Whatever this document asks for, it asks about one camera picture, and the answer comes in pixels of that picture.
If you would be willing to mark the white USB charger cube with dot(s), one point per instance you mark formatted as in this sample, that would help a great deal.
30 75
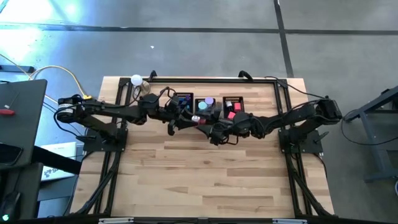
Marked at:
228 103

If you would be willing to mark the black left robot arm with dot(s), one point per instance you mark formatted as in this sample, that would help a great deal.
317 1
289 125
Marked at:
102 110

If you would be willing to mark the pink USB charger cube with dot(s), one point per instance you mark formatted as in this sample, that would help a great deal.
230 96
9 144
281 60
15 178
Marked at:
231 115

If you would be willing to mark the grey metal table frame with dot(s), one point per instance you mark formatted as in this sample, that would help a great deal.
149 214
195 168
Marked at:
373 130

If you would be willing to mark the teal hourglass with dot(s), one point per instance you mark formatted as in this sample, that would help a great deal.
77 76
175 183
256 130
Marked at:
202 105

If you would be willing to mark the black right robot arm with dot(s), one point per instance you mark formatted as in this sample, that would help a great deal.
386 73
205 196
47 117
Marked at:
295 116

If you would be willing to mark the white printed box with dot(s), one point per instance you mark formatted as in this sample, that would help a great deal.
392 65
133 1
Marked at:
59 160

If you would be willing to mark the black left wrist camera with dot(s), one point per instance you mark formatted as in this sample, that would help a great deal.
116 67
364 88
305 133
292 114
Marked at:
175 101

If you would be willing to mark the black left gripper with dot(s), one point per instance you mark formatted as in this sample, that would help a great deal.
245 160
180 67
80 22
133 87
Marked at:
178 113

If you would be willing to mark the red plastic block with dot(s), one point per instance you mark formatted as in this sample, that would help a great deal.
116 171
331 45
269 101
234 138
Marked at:
237 106

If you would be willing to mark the red sand hourglass white caps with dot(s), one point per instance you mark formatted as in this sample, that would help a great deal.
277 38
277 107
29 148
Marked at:
196 119

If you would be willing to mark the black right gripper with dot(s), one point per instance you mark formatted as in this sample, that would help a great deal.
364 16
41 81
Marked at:
228 129

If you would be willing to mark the black table edge frame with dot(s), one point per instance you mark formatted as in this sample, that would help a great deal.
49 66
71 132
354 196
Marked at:
202 80

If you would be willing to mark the teal plastic box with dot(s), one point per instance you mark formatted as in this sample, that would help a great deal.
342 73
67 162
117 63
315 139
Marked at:
187 107

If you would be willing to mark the black slotted plastic basket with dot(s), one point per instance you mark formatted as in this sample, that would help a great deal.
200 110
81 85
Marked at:
183 94
199 100
233 99

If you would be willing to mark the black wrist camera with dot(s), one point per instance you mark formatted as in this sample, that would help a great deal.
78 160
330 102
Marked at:
175 101
242 119

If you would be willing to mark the blue plastic box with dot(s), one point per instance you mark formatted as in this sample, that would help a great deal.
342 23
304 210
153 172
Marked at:
182 99

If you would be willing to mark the lavender hourglass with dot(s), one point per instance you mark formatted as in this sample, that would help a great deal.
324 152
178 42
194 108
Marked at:
209 100

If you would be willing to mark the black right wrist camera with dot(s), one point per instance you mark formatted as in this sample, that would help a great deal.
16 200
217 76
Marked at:
242 119

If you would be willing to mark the black desk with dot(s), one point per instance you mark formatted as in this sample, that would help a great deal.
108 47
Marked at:
21 124

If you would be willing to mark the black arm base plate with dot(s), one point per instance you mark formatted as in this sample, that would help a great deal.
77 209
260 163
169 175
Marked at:
105 141
303 143

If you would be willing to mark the globe bulb lamp wooden base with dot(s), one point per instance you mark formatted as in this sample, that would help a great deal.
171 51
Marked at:
136 80

